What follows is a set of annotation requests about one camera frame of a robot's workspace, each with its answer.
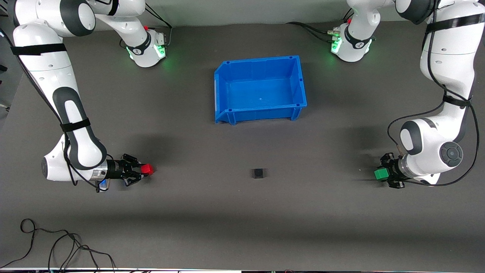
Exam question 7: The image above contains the dark grey table mat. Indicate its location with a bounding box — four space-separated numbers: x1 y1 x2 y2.
0 23 485 270

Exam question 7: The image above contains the blue plastic storage bin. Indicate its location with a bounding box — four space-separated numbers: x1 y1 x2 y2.
214 55 308 126

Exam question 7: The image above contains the black right arm wrist cable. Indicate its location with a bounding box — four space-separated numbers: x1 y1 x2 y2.
0 27 114 192

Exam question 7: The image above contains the black arm wrist cable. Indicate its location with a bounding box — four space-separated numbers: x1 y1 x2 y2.
0 27 114 192
386 0 481 187

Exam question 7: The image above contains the thin black loose cable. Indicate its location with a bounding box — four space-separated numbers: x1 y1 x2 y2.
0 219 82 268
48 232 116 273

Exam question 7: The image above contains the black left arm wrist cable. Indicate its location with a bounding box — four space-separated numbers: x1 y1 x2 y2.
386 0 481 187

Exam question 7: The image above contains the black right arm base cable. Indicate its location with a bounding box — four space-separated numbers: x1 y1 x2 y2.
120 4 173 49

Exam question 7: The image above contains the black arm base cable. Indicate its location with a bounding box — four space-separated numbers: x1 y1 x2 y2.
120 4 173 49
285 8 355 43

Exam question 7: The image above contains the black left arm base cable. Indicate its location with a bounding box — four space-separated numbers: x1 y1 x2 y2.
285 8 355 43

